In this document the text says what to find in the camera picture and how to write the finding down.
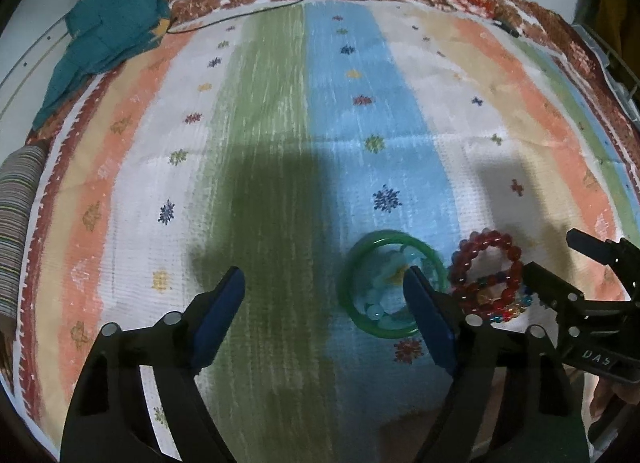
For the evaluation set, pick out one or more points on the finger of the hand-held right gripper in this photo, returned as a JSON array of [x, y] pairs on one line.
[[550, 290], [595, 248]]

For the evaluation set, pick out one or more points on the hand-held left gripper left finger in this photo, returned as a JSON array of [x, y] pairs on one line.
[[222, 310]]

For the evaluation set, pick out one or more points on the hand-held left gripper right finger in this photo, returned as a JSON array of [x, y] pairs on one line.
[[427, 318]]

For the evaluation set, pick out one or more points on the green jade bangle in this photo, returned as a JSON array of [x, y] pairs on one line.
[[346, 288]]

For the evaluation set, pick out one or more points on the striped pastel blanket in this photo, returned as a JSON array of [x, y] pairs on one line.
[[280, 143]]

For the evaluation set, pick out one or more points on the clear plastic container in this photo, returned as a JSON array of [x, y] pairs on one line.
[[607, 63]]

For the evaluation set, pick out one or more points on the striped pillow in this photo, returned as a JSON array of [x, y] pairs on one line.
[[17, 223]]

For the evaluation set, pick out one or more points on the small black device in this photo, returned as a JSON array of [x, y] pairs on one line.
[[507, 26]]

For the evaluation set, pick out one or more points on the teal cloth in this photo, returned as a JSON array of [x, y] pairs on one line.
[[110, 23]]

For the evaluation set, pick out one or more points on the white bed headboard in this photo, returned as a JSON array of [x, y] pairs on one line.
[[25, 48]]

